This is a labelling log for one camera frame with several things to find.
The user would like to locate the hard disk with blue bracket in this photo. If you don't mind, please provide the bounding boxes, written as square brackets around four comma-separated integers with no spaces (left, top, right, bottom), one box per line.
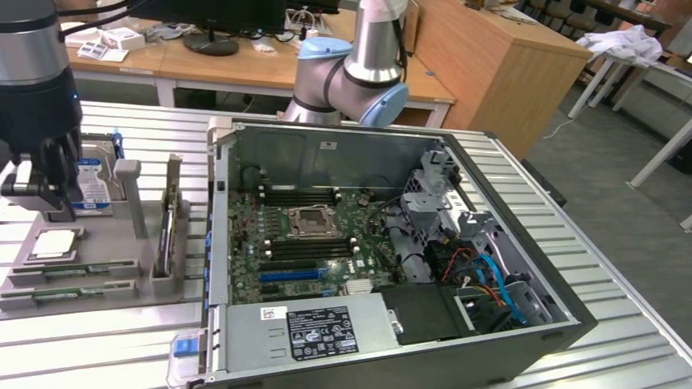
[73,130,126,216]

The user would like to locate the red wire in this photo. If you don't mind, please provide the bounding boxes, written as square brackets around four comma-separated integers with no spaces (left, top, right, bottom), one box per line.
[438,246,477,285]

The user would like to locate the grey power supply unit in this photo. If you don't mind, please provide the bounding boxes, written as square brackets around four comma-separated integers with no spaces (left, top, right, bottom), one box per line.
[222,293,404,373]

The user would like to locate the wooden desk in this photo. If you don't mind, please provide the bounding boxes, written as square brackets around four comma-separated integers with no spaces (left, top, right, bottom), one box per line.
[62,6,456,127]

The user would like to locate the wooden cabinet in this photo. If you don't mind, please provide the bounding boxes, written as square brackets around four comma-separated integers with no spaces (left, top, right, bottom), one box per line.
[400,0,594,160]

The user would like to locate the graphics card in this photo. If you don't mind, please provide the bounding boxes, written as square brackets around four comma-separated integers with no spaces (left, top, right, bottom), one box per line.
[154,153,184,281]

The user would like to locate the long black expansion slot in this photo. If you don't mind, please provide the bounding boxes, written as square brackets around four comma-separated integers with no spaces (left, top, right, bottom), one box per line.
[260,261,318,275]

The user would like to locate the grey parts rack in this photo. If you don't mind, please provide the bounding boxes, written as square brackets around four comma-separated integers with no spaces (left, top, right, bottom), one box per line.
[0,153,192,314]

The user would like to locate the green RAM stick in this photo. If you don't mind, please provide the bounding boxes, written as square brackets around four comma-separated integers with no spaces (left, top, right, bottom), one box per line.
[12,262,137,278]
[0,284,136,300]

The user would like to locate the blue expansion slot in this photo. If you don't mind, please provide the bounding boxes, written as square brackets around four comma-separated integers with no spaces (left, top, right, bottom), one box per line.
[258,270,321,284]

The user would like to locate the blue SATA wire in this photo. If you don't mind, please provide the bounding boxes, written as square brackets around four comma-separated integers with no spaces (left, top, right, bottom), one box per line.
[477,250,529,326]

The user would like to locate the black computer monitor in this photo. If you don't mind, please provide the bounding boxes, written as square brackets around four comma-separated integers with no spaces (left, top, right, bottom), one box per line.
[128,0,289,57]

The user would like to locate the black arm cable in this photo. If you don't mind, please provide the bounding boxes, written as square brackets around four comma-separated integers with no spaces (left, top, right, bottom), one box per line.
[392,15,410,84]

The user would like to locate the metal disk bay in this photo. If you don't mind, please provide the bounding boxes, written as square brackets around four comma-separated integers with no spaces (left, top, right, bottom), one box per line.
[397,169,472,284]

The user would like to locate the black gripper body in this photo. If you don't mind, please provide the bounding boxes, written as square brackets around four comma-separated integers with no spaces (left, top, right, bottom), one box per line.
[0,79,82,163]

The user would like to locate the CPU socket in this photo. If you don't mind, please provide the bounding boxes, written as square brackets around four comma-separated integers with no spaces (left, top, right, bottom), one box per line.
[285,206,340,240]

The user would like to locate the white floor cable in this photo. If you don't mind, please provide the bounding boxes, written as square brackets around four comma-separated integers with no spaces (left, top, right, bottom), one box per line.
[542,115,574,139]

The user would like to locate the silver CPU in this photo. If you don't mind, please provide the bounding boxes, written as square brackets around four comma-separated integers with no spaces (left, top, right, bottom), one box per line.
[28,230,77,263]

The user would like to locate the green motherboard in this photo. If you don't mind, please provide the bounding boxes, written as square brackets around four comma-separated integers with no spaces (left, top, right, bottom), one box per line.
[228,188,408,306]

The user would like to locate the white cardboard box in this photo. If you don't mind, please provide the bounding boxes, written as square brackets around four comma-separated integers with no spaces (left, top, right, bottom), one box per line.
[100,27,145,50]

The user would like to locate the open black PC case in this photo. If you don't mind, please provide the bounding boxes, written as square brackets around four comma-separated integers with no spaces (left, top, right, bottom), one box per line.
[200,116,598,387]

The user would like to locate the black plastic fan shroud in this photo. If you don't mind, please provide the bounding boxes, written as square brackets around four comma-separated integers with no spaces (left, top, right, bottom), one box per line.
[376,283,478,346]

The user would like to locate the black wire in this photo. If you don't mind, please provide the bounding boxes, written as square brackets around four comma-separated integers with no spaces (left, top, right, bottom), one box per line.
[369,197,413,245]

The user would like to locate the white table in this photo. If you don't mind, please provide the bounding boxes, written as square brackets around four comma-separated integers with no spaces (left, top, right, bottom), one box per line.
[565,48,692,190]

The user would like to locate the white cloth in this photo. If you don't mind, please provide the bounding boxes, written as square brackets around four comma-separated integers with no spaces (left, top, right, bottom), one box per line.
[574,24,665,69]

